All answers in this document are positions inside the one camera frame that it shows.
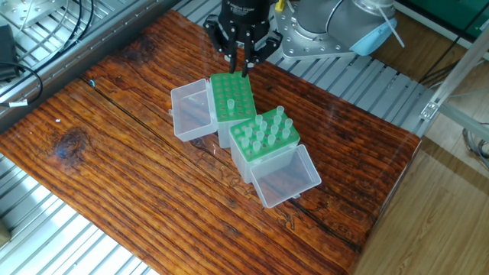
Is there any clear green-rack pipette tip box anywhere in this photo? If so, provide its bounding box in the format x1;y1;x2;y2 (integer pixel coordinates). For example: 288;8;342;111
170;72;257;150
229;105;322;209

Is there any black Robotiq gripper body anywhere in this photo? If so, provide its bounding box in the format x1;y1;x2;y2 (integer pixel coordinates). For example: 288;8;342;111
220;0;273;40

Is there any aluminium frame post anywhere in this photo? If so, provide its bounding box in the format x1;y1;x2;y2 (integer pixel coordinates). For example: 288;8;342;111
419;31;489;142

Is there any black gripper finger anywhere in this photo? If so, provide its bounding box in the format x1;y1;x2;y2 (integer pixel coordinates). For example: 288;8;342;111
202;15;239;68
243;29;285;77

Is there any thin black cable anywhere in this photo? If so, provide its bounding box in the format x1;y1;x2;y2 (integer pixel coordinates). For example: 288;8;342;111
0;63;47;104

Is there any black box device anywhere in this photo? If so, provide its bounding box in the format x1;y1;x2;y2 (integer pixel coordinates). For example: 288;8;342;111
0;25;18;79

